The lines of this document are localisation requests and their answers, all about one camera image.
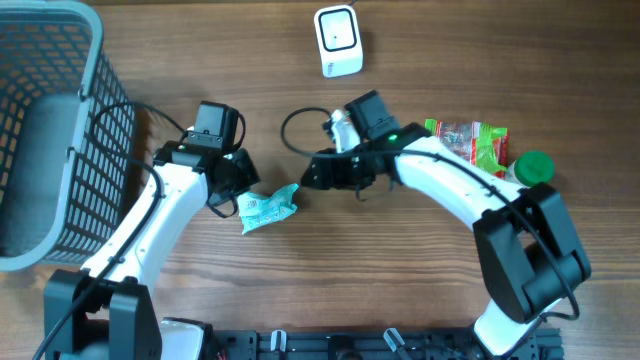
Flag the teal snack packet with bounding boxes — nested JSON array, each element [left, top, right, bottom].
[[237, 183, 299, 234]]

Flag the white barcode scanner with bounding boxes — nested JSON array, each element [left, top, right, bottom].
[[314, 4, 364, 78]]

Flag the green snack bag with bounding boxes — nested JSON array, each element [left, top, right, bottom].
[[424, 118, 505, 176]]

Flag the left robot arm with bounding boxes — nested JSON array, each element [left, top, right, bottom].
[[34, 101, 259, 359]]

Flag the grey plastic mesh basket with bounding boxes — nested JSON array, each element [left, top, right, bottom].
[[1, 1, 129, 272]]

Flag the left black cable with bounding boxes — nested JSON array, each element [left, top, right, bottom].
[[32, 101, 189, 360]]

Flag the red stick sachet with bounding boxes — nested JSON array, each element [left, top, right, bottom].
[[492, 128, 509, 178]]

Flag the green lid spice jar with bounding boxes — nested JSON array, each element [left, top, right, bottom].
[[505, 150, 555, 187]]

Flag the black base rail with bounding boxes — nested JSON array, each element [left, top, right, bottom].
[[199, 327, 564, 360]]

